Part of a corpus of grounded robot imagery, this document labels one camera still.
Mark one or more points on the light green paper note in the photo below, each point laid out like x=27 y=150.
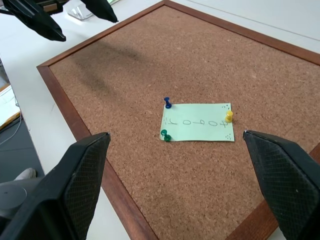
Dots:
x=200 y=133

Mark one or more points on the blue push pin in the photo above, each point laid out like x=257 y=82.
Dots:
x=168 y=103

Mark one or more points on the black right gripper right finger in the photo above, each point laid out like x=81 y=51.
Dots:
x=287 y=185

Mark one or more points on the clear plastic container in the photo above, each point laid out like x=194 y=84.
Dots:
x=80 y=13

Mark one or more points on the silver robot body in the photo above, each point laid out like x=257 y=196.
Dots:
x=12 y=195

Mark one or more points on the yellow push pin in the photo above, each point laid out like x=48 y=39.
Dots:
x=229 y=117

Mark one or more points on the green push pin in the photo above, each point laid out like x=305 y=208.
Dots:
x=166 y=136

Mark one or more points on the white shoe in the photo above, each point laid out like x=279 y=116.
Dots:
x=26 y=173

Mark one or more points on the brown wooden box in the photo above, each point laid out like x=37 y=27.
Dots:
x=51 y=7

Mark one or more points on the wood framed cork board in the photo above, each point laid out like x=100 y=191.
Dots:
x=175 y=62

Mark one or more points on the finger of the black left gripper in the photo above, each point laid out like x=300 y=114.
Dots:
x=37 y=17
x=102 y=10

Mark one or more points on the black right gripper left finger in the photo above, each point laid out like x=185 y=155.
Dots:
x=75 y=190

